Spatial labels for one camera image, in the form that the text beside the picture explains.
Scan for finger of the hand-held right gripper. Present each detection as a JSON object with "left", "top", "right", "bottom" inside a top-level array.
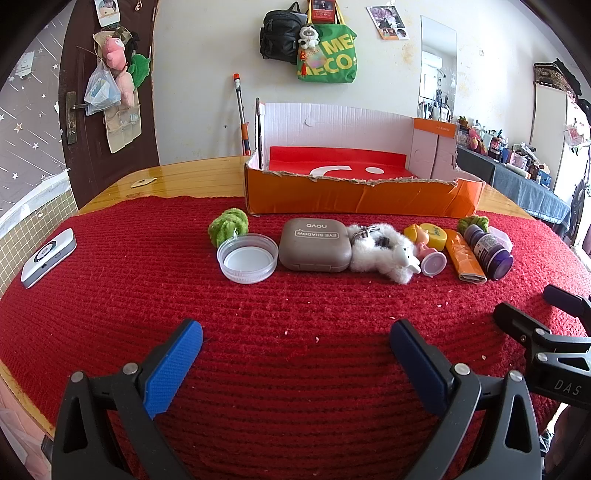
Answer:
[
  {"left": 543, "top": 285, "right": 591, "bottom": 320},
  {"left": 492, "top": 302, "right": 591, "bottom": 365}
]

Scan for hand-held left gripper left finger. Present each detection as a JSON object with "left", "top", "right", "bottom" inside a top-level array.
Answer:
[{"left": 51, "top": 318, "right": 205, "bottom": 480}]

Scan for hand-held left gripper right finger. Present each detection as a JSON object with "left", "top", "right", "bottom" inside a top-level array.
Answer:
[{"left": 389, "top": 319, "right": 542, "bottom": 480}]

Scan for purple bottle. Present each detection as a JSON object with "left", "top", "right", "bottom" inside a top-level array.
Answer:
[{"left": 463, "top": 224, "right": 515, "bottom": 281}]

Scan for clear square plastic box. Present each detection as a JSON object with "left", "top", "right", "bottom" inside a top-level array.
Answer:
[{"left": 487, "top": 225, "right": 514, "bottom": 252}]

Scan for orange packet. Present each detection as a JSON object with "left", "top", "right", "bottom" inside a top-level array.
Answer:
[{"left": 444, "top": 229, "right": 488, "bottom": 284}]

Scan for green scrunchie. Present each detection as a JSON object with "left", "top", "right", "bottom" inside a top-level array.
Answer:
[
  {"left": 209, "top": 209, "right": 250, "bottom": 247},
  {"left": 457, "top": 215, "right": 494, "bottom": 234}
]

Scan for yellow-haired doll figurine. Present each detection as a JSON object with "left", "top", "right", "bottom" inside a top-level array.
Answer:
[{"left": 403, "top": 224, "right": 448, "bottom": 278}]

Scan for white plush bunny hair clip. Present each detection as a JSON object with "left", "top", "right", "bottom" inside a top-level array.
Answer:
[{"left": 347, "top": 223, "right": 422, "bottom": 284}]

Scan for yellow round tin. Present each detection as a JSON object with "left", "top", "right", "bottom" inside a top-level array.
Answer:
[{"left": 418, "top": 222, "right": 448, "bottom": 252}]

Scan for clear round plastic lid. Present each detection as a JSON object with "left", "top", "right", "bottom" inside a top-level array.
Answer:
[{"left": 217, "top": 234, "right": 280, "bottom": 284}]

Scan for grey eyeshadow case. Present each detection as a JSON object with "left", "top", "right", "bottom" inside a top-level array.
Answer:
[{"left": 278, "top": 217, "right": 354, "bottom": 273}]

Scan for orange cardboard box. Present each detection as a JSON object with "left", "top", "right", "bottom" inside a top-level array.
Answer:
[{"left": 243, "top": 98, "right": 486, "bottom": 219}]

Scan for red knitted blanket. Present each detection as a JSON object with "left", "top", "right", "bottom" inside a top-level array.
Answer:
[{"left": 0, "top": 196, "right": 591, "bottom": 480}]

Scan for white and grey device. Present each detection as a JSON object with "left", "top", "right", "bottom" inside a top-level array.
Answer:
[{"left": 21, "top": 228, "right": 77, "bottom": 289}]

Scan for brown door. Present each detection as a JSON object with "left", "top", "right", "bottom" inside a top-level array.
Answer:
[{"left": 60, "top": 0, "right": 160, "bottom": 183}]

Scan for orange and grey mop stick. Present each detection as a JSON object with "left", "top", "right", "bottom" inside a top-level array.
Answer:
[{"left": 233, "top": 73, "right": 252, "bottom": 157}]

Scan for clear plastic bag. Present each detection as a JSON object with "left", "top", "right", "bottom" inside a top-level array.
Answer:
[{"left": 84, "top": 62, "right": 122, "bottom": 116}]

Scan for green plush toy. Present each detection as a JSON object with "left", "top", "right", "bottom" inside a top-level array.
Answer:
[{"left": 128, "top": 53, "right": 151, "bottom": 88}]

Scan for pink plush toy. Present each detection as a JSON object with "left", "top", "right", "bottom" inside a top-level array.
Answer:
[{"left": 102, "top": 36, "right": 134, "bottom": 107}]

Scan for green tote bag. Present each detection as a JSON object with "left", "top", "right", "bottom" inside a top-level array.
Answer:
[{"left": 296, "top": 0, "right": 358, "bottom": 85}]

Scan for black backpack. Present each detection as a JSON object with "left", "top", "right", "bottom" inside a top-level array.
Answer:
[{"left": 259, "top": 2, "right": 305, "bottom": 65}]

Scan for card on door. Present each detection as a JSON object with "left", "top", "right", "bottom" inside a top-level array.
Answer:
[{"left": 95, "top": 0, "right": 122, "bottom": 26}]

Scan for metal door handle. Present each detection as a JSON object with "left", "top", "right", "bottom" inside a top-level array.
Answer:
[{"left": 65, "top": 91, "right": 88, "bottom": 145}]

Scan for frameless wall mirror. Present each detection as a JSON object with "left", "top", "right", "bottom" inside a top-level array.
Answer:
[{"left": 418, "top": 15, "right": 458, "bottom": 123}]

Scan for wall photos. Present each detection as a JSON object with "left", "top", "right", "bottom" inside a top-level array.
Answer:
[{"left": 367, "top": 6, "right": 409, "bottom": 41}]

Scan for white plush keychain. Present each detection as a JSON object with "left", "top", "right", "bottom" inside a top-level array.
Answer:
[{"left": 298, "top": 25, "right": 321, "bottom": 51}]

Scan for red wall card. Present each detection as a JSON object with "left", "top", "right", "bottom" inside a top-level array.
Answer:
[{"left": 307, "top": 0, "right": 336, "bottom": 23}]

